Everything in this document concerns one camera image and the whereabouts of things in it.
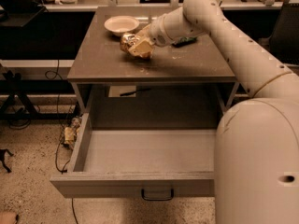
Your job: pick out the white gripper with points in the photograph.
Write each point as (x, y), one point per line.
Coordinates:
(156, 34)

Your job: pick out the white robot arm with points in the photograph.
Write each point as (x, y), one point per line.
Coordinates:
(256, 155)

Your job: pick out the green soda can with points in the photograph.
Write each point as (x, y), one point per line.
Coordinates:
(184, 41)

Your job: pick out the grey cabinet with counter top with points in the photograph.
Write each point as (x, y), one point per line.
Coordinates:
(100, 60)

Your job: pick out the open grey top drawer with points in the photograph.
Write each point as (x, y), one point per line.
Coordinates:
(161, 139)

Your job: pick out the white ceramic bowl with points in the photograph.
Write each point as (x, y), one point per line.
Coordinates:
(119, 25)

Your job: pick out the white label with black pen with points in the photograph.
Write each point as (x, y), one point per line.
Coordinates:
(125, 91)

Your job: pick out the power strip with plugs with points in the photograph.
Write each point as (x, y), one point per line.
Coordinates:
(71, 133)

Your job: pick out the black tripod stand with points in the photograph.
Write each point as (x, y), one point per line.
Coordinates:
(17, 109)

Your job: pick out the black office chair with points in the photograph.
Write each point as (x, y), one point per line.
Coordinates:
(283, 43)

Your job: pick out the tan shoe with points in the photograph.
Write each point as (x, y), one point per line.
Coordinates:
(8, 218)

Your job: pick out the black drawer handle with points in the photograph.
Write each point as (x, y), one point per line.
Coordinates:
(157, 196)

